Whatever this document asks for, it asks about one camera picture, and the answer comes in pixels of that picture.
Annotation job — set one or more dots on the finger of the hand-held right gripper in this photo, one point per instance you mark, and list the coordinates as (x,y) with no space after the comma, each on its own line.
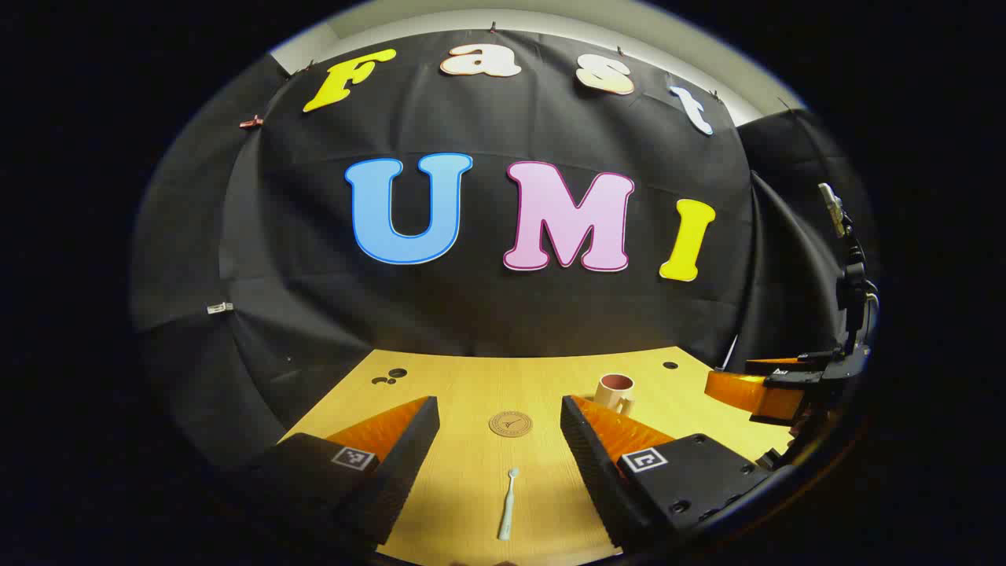
(786,363)
(747,393)

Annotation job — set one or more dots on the metal backdrop clip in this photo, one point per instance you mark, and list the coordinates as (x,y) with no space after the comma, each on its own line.
(220,307)

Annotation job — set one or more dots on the wooden desktop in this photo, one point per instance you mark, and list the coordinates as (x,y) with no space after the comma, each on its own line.
(471,393)

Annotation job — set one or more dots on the black backdrop cloth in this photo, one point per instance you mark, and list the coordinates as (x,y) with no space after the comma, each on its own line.
(487,314)

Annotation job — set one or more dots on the pale green toothbrush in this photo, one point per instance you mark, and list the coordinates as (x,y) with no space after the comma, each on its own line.
(508,511)

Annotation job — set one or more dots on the beige cup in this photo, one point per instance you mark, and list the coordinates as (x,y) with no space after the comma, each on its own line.
(611,399)

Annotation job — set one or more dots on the red backdrop clip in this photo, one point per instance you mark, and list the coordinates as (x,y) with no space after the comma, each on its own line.
(251,122)

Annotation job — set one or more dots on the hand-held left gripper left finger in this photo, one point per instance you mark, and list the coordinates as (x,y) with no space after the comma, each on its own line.
(405,464)

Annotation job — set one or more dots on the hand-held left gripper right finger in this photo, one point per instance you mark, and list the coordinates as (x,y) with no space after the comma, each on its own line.
(589,472)

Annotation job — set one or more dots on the round wooden coaster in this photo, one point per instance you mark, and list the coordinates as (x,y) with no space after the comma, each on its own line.
(510,424)

